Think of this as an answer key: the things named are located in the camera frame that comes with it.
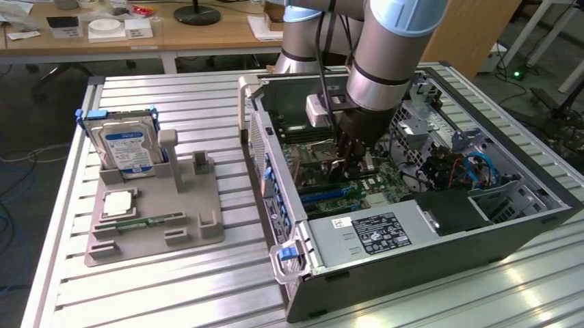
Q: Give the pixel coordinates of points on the white round holder block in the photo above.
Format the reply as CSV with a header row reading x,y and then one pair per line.
x,y
107,30

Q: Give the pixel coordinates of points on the white paper stack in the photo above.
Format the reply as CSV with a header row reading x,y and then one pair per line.
x,y
265,29

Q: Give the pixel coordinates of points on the black round lamp base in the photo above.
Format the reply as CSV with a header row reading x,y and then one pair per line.
x,y
197,15

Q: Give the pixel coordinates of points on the white desk frame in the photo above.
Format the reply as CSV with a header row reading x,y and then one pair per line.
x,y
543,30

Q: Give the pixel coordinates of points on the wooden desk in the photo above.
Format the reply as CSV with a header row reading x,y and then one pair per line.
x,y
182,37

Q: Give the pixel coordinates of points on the white box with black top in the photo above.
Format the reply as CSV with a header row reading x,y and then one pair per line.
x,y
65,27

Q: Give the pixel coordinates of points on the hard disk in blue caddy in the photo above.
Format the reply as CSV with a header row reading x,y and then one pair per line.
x,y
126,147

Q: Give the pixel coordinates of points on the green RAM stick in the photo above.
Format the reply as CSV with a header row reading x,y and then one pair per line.
x,y
142,222

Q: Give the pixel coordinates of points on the green motherboard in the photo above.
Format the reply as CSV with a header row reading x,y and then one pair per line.
x,y
383,184

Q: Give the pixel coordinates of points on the grey parts rack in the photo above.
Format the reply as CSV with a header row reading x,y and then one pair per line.
x,y
192,191

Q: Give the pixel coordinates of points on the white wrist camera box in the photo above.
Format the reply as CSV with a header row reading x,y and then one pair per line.
x,y
317,111

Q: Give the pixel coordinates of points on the open black PC case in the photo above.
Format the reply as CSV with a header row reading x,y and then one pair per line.
x,y
411,273

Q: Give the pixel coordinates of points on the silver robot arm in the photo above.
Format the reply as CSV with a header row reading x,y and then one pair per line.
x,y
379,68

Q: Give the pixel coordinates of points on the CPU socket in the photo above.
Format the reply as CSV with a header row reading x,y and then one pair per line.
x,y
320,152

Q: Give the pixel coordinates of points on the plain white box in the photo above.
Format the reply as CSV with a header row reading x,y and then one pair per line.
x,y
138,29

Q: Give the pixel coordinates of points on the red packet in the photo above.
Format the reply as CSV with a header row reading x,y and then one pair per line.
x,y
144,11

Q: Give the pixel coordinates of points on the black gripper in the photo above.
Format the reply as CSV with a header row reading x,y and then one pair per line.
x,y
365,128

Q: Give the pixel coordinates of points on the white paper card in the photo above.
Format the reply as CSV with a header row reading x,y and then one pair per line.
x,y
23,35

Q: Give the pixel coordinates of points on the wooden cabinet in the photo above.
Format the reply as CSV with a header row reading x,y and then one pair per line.
x,y
466,37

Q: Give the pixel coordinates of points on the blue expansion slot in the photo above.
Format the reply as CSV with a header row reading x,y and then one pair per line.
x,y
324,194

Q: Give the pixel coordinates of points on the silver CPU chip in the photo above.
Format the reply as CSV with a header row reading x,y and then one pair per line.
x,y
118,202

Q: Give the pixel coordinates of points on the metal disk bay cage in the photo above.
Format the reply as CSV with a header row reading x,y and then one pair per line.
x,y
420,126

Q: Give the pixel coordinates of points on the black plastic air shroud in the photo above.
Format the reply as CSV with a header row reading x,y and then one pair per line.
x,y
456,212

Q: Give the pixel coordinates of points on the grey power supply unit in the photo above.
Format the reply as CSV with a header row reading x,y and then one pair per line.
x,y
379,232

